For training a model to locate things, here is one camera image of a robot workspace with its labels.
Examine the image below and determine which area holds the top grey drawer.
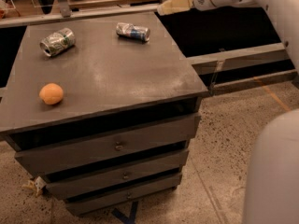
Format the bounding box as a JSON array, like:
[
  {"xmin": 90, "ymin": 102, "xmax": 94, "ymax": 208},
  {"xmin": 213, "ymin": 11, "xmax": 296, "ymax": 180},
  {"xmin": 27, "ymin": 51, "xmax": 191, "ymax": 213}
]
[{"xmin": 15, "ymin": 113, "xmax": 200, "ymax": 176}]

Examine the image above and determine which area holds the blue tape cross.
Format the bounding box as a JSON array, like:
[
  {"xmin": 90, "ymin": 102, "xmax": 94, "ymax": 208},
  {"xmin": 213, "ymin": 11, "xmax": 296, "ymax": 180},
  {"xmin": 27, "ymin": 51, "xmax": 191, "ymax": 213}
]
[{"xmin": 111, "ymin": 202, "xmax": 138, "ymax": 224}]

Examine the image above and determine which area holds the bottom grey drawer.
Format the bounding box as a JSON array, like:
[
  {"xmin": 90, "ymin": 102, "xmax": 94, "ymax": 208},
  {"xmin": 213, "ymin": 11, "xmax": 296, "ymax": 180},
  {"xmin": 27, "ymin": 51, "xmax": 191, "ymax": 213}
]
[{"xmin": 65, "ymin": 173, "xmax": 182, "ymax": 216}]

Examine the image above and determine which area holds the metal railing frame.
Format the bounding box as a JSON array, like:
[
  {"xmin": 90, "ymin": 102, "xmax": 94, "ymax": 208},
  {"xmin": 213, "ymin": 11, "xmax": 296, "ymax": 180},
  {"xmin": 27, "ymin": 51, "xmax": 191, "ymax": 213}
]
[{"xmin": 0, "ymin": 0, "xmax": 299, "ymax": 97}]

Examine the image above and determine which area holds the grey drawer cabinet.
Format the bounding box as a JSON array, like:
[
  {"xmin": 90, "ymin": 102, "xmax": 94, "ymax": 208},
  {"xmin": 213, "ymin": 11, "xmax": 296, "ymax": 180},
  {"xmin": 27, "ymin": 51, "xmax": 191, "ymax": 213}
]
[{"xmin": 0, "ymin": 12, "xmax": 206, "ymax": 204}]

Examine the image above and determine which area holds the middle grey drawer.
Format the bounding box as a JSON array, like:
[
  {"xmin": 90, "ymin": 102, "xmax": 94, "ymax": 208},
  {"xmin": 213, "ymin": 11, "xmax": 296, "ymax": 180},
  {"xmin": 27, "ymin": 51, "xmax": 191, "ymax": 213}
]
[{"xmin": 47, "ymin": 148, "xmax": 189, "ymax": 200}]

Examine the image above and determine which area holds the crushed green silver can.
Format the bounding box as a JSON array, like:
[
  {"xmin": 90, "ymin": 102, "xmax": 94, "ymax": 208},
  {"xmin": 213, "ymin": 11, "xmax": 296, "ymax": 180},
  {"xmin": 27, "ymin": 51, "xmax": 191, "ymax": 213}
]
[{"xmin": 40, "ymin": 28, "xmax": 76, "ymax": 57}]

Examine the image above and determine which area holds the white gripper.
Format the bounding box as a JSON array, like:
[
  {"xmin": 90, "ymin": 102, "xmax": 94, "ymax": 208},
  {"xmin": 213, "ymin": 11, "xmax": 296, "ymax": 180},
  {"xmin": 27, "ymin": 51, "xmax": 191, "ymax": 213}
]
[{"xmin": 157, "ymin": 0, "xmax": 258, "ymax": 16}]

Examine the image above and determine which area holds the orange fruit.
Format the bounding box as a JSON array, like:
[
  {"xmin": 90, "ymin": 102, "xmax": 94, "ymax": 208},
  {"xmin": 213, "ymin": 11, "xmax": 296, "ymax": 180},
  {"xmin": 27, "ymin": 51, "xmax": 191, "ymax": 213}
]
[{"xmin": 39, "ymin": 83, "xmax": 64, "ymax": 105}]

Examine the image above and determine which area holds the crushed redbull can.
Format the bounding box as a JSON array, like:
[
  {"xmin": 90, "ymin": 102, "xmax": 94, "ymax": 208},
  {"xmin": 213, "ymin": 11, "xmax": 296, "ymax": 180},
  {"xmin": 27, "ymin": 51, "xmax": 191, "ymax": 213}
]
[{"xmin": 116, "ymin": 22, "xmax": 150, "ymax": 42}]

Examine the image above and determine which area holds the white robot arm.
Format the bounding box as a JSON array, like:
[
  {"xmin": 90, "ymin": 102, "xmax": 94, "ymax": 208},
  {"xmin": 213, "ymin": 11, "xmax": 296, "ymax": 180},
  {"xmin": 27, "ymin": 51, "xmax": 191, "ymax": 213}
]
[{"xmin": 136, "ymin": 76, "xmax": 299, "ymax": 224}]

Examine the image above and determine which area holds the grey drawer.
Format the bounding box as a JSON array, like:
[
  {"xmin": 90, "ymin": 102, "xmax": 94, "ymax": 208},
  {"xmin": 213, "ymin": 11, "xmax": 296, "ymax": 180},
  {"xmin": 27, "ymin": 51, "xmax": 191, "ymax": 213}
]
[
  {"xmin": 65, "ymin": 173, "xmax": 182, "ymax": 216},
  {"xmin": 15, "ymin": 113, "xmax": 200, "ymax": 176},
  {"xmin": 47, "ymin": 148, "xmax": 189, "ymax": 200}
]

